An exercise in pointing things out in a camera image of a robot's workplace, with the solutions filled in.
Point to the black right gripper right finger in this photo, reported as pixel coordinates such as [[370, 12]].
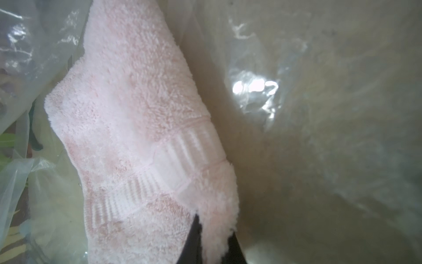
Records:
[[234, 254]]

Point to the clear plastic vacuum bag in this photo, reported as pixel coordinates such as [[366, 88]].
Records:
[[318, 105]]

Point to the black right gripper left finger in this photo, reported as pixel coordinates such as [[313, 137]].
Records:
[[192, 251]]

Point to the pink towel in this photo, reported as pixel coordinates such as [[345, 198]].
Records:
[[147, 154]]

